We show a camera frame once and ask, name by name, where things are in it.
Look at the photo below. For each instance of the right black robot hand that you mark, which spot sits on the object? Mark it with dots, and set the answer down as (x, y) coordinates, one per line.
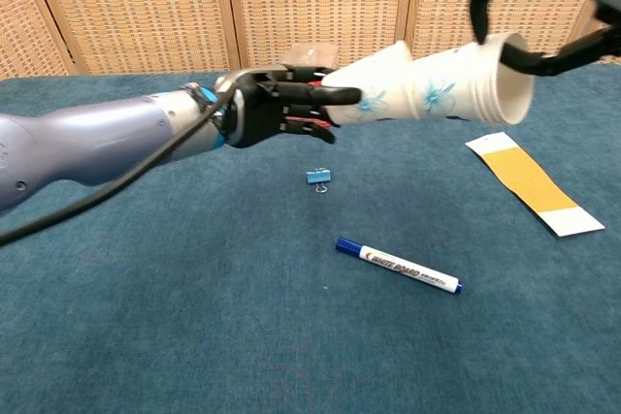
(538, 65)

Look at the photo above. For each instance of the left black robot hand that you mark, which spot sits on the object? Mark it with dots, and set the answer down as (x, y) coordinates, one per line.
(262, 113)

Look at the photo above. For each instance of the white paper cup blue flower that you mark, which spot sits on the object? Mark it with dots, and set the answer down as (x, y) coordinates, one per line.
(495, 108)
(488, 105)
(385, 77)
(451, 84)
(517, 96)

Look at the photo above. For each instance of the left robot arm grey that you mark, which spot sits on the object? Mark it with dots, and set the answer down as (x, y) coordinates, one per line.
(97, 133)

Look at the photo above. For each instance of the blue binder clip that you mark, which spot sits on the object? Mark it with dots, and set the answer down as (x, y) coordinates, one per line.
(317, 177)

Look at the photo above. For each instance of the yellow and white paper card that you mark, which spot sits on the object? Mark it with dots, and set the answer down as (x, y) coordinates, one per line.
(526, 181)

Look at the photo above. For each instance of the blue whiteboard marker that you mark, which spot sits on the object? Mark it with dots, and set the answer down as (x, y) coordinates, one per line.
(402, 267)

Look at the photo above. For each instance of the blue table cloth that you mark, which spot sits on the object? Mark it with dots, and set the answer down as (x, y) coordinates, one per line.
(194, 317)

